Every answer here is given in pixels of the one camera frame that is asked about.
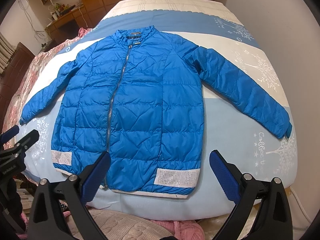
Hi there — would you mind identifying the pink floral satin quilt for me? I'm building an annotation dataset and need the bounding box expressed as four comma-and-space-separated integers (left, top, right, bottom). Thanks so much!
2, 27, 93, 151

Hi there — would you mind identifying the wooden desk with clutter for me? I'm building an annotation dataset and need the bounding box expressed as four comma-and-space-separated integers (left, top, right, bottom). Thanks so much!
46, 5, 93, 44

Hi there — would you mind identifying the beige quilted mat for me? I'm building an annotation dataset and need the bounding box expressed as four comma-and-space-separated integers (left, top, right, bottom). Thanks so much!
62, 208, 176, 240

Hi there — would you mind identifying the grey roman blind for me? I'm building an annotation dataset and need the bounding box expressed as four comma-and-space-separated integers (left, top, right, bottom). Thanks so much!
0, 33, 15, 74

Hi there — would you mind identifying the blue and white bed sheet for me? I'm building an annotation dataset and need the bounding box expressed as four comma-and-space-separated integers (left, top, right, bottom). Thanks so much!
27, 0, 297, 220

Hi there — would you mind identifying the pink clothing on floor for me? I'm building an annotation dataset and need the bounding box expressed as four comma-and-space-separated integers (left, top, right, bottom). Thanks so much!
15, 209, 206, 240

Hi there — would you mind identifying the blue puffer jacket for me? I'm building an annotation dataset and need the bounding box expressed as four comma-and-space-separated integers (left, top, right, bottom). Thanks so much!
20, 26, 292, 198

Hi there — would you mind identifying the white cable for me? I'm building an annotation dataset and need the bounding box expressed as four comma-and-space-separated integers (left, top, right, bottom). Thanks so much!
290, 187, 312, 224

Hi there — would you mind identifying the dark wooden headboard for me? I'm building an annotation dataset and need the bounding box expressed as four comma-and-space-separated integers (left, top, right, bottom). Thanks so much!
0, 42, 35, 128

